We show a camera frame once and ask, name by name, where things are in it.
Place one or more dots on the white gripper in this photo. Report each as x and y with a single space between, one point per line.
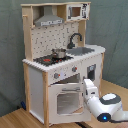
89 89

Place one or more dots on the silver toy pot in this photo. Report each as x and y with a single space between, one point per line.
58 53

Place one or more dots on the grey toy sink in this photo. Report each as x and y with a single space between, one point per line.
80 51

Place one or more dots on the black toy stovetop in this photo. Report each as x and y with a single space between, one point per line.
49 60

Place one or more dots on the white oven door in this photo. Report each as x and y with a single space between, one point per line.
66 104

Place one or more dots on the grey range hood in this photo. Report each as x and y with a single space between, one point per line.
48 18

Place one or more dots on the grey backdrop curtain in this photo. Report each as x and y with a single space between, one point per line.
107 27

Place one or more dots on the red stove knob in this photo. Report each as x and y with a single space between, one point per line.
56 75
74 69

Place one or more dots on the black toy faucet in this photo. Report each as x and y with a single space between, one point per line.
73 39

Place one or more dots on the white fridge door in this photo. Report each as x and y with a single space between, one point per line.
91 69

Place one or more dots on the toy microwave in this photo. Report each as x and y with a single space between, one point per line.
78 11

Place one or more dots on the red left stove knob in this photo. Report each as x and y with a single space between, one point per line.
56 75

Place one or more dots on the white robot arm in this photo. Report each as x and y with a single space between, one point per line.
107 108

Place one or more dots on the wooden toy kitchen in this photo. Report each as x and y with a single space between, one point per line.
39 42

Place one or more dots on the red right stove knob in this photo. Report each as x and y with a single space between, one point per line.
74 69

